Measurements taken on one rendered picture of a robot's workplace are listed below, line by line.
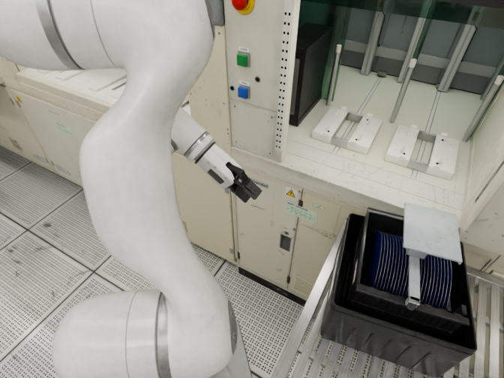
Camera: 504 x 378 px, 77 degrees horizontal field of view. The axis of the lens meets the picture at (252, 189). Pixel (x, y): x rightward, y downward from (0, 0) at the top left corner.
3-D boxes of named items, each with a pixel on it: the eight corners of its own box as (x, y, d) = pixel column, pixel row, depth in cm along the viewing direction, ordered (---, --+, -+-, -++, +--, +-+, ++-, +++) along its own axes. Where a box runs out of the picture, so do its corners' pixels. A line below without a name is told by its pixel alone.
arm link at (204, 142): (181, 159, 81) (190, 167, 82) (187, 150, 73) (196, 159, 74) (202, 137, 84) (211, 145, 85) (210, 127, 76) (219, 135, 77)
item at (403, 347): (337, 248, 96) (349, 211, 84) (435, 277, 90) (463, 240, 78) (318, 337, 78) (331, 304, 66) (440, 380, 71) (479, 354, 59)
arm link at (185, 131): (184, 153, 73) (209, 127, 76) (139, 112, 71) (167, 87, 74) (179, 161, 81) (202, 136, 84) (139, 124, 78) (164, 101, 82)
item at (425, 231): (349, 255, 94) (378, 176, 72) (422, 276, 89) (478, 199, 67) (334, 334, 77) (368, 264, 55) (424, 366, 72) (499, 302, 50)
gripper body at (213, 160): (188, 164, 82) (220, 193, 84) (196, 154, 73) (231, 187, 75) (206, 145, 85) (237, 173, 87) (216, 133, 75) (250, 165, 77)
